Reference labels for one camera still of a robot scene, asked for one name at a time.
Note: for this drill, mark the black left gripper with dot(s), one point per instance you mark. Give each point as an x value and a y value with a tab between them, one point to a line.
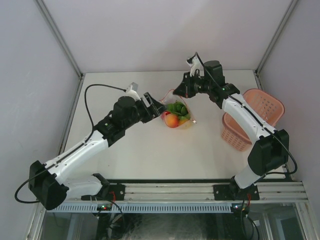
156	109

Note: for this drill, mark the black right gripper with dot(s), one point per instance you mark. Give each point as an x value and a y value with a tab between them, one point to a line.
184	89

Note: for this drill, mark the clear zip top bag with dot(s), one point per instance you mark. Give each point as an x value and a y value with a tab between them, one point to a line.
171	98

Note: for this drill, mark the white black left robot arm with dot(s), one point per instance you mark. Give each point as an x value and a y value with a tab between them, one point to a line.
48	180

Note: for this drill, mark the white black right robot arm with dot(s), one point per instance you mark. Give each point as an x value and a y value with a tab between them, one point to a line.
270	146

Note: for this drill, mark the red fake tomato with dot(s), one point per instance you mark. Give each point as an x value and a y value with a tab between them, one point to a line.
166	113

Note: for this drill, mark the orange fake peach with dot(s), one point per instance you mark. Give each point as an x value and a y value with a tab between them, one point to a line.
171	120

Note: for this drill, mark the green fake leafy vegetable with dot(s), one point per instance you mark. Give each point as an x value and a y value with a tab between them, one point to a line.
179	109

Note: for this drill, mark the yellow fake lemon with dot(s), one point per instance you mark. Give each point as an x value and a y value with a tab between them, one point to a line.
185	124

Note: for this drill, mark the pink plastic basket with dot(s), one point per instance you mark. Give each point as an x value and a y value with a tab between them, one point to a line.
249	116

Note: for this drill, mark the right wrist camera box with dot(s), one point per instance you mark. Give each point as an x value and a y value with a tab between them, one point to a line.
194	64

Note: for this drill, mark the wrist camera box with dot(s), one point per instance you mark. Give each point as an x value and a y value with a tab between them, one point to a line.
132	91
194	64

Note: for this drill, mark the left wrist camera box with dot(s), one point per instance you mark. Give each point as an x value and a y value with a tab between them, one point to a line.
132	91

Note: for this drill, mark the aluminium frame post right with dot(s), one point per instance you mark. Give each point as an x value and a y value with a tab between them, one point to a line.
276	36

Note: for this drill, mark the aluminium frame post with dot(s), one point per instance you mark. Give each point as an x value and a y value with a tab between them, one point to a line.
276	36
52	25

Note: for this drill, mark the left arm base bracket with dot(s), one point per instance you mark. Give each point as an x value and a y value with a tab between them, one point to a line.
108	191

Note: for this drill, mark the perforated cable tray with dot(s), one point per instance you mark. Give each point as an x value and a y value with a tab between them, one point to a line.
145	208

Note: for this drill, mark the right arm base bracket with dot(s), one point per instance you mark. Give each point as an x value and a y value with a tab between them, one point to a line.
232	192

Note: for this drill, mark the aluminium mounting rail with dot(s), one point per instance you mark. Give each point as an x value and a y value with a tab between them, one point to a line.
269	192

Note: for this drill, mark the aluminium frame post left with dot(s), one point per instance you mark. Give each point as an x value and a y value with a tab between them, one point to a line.
52	25

